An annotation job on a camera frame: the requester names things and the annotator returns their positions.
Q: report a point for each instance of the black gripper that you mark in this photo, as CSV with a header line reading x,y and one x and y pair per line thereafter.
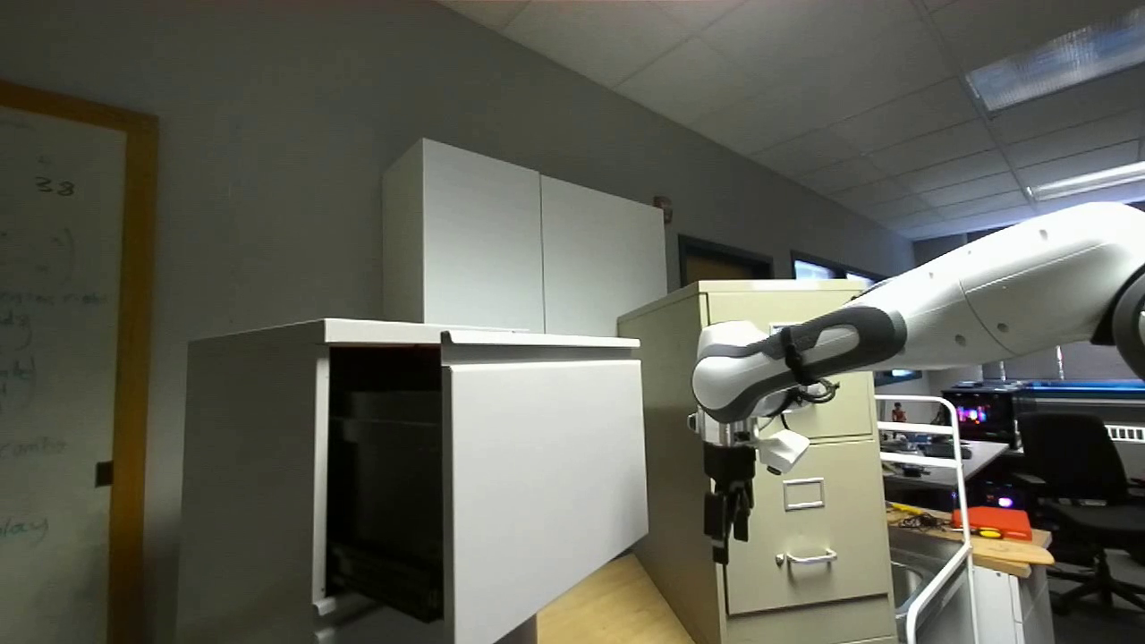
x,y
730,466

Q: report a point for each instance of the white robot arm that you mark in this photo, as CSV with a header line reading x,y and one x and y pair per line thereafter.
x,y
1059,276

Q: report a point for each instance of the open white top drawer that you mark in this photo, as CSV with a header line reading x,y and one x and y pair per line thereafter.
x,y
473,484

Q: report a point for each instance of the wooden workbench top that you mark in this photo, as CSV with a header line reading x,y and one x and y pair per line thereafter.
x,y
991,552

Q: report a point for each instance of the white drawer cabinet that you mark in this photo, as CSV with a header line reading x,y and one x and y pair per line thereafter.
x,y
256,484

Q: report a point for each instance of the beige metal filing cabinet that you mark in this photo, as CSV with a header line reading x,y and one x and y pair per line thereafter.
x,y
813,562

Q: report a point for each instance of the orange tool on bench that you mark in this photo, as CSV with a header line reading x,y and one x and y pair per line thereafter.
x,y
1009,525

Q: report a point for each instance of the black office chair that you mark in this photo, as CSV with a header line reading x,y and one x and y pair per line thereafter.
x,y
1080,492

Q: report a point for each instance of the ceiling light strip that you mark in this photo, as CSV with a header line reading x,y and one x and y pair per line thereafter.
x,y
1087,183

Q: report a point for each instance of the ceiling light panel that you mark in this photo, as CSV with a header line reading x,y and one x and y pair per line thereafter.
x,y
1062,64

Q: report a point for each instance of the wood-framed whiteboard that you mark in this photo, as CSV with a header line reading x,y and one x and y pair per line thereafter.
x,y
76,252

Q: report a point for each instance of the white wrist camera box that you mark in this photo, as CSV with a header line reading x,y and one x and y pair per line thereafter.
x,y
781,450

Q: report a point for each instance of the white wire rack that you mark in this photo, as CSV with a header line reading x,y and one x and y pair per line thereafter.
x,y
924,484

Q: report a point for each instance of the white wall cabinet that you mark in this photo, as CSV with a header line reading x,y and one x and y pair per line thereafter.
x,y
478,240

